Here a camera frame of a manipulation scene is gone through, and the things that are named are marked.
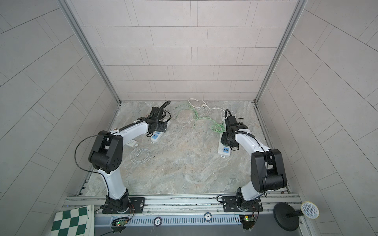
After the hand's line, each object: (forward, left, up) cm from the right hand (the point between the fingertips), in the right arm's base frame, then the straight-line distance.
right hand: (225, 141), depth 91 cm
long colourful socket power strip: (-6, +2, -1) cm, 6 cm away
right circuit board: (-40, -4, -5) cm, 41 cm away
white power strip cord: (+37, +17, -2) cm, 40 cm away
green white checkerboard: (-36, +75, 0) cm, 83 cm away
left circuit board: (-38, +55, +1) cm, 66 cm away
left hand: (+15, +42, +2) cm, 45 cm away
